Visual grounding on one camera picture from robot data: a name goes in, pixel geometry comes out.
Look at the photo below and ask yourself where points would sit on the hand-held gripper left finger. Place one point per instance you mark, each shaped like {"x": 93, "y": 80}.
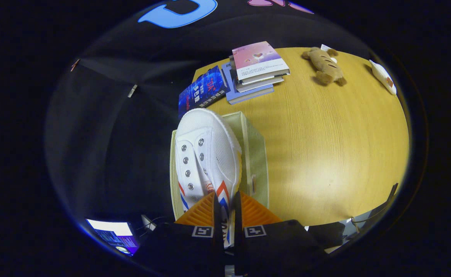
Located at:
{"x": 217, "y": 250}

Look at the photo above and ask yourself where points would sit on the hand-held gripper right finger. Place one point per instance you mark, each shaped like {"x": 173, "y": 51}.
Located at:
{"x": 239, "y": 250}

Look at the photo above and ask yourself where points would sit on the pale green storage box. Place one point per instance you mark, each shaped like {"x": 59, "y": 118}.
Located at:
{"x": 256, "y": 154}

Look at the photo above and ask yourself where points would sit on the white canvas shoe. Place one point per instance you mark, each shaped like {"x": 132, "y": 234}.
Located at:
{"x": 210, "y": 150}

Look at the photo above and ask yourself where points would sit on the black fabric object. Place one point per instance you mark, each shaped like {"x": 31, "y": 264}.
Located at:
{"x": 325, "y": 234}

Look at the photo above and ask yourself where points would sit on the computer monitor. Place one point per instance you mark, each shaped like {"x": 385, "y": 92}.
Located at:
{"x": 114, "y": 234}

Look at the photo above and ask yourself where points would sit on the black backdrop cloth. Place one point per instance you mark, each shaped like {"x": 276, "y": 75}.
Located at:
{"x": 114, "y": 134}

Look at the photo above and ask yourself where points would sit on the dark blue book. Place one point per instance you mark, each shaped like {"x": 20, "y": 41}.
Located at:
{"x": 202, "y": 90}

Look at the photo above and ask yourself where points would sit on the grey book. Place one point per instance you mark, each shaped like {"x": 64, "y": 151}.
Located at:
{"x": 260, "y": 85}

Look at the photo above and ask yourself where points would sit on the silver clip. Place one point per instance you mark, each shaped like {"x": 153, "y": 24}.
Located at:
{"x": 132, "y": 90}

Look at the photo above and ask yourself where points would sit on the pink cover book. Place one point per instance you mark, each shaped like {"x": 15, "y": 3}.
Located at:
{"x": 256, "y": 57}

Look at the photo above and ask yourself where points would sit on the brown plush toy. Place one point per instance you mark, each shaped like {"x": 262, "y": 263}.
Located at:
{"x": 325, "y": 67}

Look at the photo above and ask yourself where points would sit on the white pouch with red label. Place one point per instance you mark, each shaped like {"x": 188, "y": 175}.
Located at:
{"x": 383, "y": 77}

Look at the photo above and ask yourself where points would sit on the copper clip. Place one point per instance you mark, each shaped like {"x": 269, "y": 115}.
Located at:
{"x": 74, "y": 65}

